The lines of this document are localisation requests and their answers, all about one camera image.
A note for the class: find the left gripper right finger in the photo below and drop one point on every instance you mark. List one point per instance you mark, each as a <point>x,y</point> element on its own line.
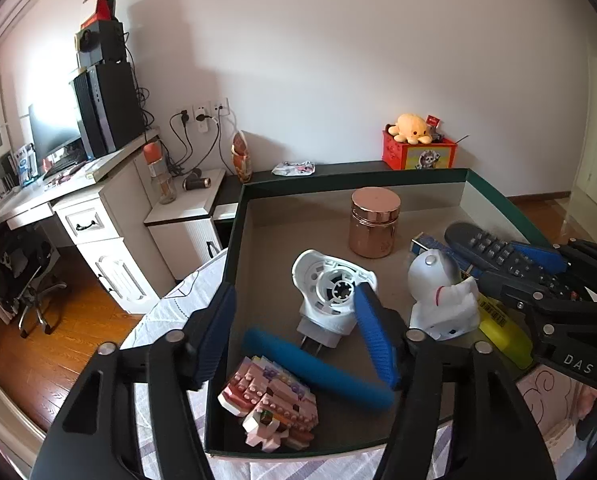
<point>493,433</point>

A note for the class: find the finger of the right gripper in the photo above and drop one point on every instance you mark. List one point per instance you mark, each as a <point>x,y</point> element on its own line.
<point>510,290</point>
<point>548,258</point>

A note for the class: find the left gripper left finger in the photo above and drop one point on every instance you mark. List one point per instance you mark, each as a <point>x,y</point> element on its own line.
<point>96,433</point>

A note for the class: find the yellow highlighter pen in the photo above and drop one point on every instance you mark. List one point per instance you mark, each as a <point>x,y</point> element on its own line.
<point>504,333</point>

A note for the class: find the black remote control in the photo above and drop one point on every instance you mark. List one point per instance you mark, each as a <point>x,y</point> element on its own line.
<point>489,253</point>

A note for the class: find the white astronaut figure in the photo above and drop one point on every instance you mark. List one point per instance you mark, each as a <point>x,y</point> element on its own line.
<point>445,304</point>

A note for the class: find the white plug night light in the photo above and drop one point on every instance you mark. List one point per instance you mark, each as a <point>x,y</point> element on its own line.
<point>327,285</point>

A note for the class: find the blue highlighter pen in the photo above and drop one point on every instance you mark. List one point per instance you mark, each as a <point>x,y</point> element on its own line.
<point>341,384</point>

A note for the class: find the copper lidded jar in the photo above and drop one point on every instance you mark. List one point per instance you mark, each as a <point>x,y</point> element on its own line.
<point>373,221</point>

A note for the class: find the pink open box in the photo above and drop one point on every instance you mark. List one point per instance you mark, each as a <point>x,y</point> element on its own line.
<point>270,233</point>

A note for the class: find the red printed storage box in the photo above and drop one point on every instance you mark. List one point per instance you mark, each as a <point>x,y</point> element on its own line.
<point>404,156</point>

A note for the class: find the orange octopus plush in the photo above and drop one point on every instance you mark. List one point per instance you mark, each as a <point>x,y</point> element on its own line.
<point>412,129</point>

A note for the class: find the black office chair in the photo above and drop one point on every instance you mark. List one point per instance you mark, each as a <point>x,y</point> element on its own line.
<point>26,259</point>

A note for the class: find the white desk with drawers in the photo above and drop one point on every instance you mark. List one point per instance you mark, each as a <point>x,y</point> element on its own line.
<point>102,208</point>

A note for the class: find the anatomy torso model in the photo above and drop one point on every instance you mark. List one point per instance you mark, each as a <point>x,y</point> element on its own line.
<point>241,157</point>

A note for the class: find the orange cap bottle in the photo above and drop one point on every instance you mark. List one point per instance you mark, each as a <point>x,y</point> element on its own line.
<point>160,175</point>

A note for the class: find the black computer monitor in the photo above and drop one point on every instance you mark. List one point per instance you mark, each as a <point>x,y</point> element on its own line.
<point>56,135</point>

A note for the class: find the black computer tower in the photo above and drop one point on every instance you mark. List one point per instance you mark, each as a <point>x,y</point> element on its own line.
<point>109,108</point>

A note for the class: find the black speaker box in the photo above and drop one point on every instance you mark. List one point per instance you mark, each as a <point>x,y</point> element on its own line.
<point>100,42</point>

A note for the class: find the red triangular item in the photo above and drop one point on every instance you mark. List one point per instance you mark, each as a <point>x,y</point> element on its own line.
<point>94,10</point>

